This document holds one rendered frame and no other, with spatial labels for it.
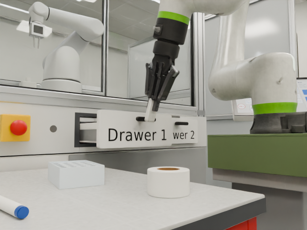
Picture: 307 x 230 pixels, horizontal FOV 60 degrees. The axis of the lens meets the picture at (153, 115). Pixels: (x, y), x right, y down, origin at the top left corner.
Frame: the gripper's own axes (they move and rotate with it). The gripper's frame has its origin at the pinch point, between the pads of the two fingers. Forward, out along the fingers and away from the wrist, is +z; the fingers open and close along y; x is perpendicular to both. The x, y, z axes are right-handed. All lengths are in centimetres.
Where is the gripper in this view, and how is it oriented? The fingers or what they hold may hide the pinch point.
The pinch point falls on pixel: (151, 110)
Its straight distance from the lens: 80.3
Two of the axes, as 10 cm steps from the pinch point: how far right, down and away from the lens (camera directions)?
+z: -2.3, 9.6, 1.9
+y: 6.3, 2.9, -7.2
